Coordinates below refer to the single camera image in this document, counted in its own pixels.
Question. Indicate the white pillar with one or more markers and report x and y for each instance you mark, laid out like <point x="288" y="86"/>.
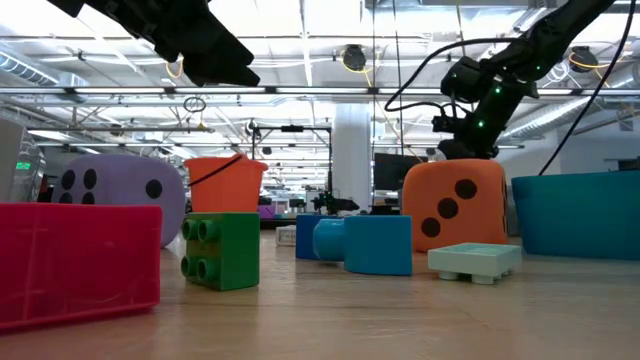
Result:
<point x="352" y="160"/>

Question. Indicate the large light blue brick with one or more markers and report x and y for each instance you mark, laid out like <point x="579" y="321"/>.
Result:
<point x="375" y="245"/>

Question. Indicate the white teal card deck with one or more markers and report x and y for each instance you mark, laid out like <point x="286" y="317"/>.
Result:
<point x="286" y="236"/>

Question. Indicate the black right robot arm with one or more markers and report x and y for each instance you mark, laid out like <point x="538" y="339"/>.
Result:
<point x="550" y="30"/>

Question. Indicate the orange foam die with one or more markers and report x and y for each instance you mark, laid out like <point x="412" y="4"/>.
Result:
<point x="480" y="225"/>

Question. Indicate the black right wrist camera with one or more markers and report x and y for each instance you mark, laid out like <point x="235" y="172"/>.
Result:
<point x="442" y="124"/>

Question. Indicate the red toy brick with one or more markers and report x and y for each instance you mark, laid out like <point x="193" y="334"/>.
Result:
<point x="75" y="260"/>

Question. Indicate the purple foam die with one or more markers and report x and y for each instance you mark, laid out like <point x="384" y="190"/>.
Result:
<point x="120" y="180"/>

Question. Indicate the black background rig frame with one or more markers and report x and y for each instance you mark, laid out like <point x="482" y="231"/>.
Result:
<point x="292" y="128"/>

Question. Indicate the black background robot arm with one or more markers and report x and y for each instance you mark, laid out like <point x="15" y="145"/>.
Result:
<point x="332" y="204"/>

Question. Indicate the small dark blue brick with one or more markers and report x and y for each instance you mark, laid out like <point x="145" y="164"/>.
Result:
<point x="305" y="235"/>

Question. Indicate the black monitor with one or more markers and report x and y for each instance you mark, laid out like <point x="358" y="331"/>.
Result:
<point x="395" y="172"/>

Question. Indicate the orange plastic bucket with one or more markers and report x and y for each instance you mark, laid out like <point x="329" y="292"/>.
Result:
<point x="225" y="190"/>

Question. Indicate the small green toy brick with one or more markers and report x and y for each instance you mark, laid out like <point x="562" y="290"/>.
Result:
<point x="235" y="250"/>

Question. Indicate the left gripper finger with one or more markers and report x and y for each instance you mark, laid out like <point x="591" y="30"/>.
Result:
<point x="220" y="75"/>
<point x="232" y="52"/>

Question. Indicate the flat mint toy brick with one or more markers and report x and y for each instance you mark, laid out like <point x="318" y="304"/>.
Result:
<point x="475" y="257"/>

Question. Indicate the teal plastic bin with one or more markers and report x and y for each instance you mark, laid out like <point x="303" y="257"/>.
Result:
<point x="575" y="215"/>

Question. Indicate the purple background bin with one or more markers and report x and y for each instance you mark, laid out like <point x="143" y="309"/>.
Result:
<point x="266" y="211"/>

